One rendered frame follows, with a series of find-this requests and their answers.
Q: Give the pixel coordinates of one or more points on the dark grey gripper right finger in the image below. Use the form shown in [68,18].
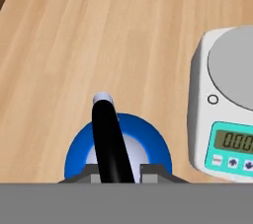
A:
[152,172]

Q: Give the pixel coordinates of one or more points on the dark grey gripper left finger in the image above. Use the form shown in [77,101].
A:
[88,172]

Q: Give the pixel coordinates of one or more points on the white digital kitchen scale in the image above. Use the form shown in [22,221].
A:
[224,109]

